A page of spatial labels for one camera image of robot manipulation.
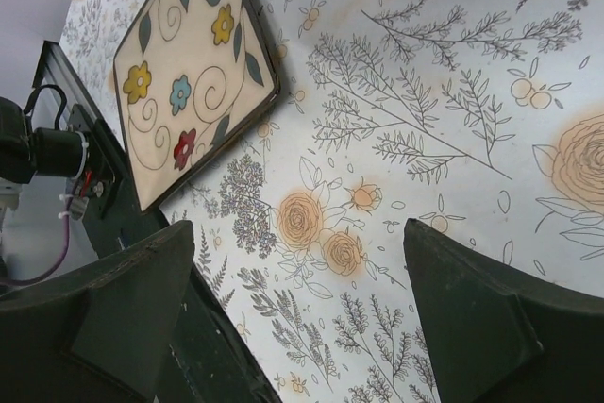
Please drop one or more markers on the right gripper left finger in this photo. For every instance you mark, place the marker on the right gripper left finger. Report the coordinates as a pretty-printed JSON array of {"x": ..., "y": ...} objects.
[{"x": 100, "y": 333}]

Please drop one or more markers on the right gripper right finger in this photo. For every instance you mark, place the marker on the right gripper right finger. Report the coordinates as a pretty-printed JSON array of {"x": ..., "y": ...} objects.
[{"x": 497, "y": 334}]

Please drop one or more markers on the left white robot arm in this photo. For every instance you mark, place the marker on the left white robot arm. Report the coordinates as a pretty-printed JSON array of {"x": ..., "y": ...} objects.
[{"x": 27, "y": 151}]

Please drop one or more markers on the floral patterned table mat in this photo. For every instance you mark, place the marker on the floral patterned table mat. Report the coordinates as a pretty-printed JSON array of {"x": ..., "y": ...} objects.
[{"x": 481, "y": 118}]

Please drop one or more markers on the square dark rimmed plate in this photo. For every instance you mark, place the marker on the square dark rimmed plate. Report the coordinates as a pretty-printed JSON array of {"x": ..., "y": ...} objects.
[{"x": 190, "y": 76}]

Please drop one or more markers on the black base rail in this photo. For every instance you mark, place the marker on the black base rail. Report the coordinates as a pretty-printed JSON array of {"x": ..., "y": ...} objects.
[{"x": 207, "y": 361}]

